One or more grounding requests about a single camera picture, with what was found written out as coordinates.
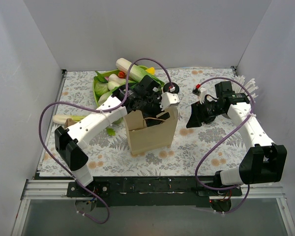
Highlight white bok choy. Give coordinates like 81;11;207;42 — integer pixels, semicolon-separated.
107;74;126;90

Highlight brown cardboard cup carrier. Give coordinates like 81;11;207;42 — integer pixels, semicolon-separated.
129;123;146;131

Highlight brown paper bag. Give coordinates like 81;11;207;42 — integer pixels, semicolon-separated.
123;107;178;155

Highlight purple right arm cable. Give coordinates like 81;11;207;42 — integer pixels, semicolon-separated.
194;77;256;214

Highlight green vegetable tray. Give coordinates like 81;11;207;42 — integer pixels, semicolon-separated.
92;65;160;106

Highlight napa cabbage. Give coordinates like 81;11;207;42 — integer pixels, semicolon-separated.
116;58;165;87

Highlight white wrapped straws bundle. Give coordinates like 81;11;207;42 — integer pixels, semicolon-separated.
232;76;259;99

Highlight yellow pepper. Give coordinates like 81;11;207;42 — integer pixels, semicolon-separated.
146;67;155;75

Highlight green celery stalks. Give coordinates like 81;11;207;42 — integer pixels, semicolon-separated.
52;114;116;137

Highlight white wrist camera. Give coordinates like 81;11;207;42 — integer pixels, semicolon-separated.
192;84;207;104
160;84;180;111

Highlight aluminium frame rail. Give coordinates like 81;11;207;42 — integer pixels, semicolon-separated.
21;180;286;200

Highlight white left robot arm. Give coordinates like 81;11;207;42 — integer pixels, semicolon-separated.
55;76;179;197

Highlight green paper coffee cup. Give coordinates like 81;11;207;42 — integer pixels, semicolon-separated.
163;83;180;95

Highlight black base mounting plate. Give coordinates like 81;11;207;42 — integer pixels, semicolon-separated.
66;176;243;209

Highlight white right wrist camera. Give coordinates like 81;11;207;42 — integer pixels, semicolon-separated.
192;84;207;104

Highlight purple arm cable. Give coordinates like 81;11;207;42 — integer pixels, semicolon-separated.
38;58;174;224
194;77;256;214

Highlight floral table mat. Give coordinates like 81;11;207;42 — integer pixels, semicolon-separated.
39;68;266;177

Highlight black plastic cup lid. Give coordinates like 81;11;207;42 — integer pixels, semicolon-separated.
163;82;180;94

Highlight red orange pepper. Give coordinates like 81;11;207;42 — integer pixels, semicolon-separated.
118;71;126;79

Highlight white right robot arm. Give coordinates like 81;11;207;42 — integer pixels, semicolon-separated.
186;78;287;196

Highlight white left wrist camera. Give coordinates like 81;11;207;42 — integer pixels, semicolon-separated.
160;84;180;111

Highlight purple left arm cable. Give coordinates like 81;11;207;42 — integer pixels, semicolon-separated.
38;58;174;224

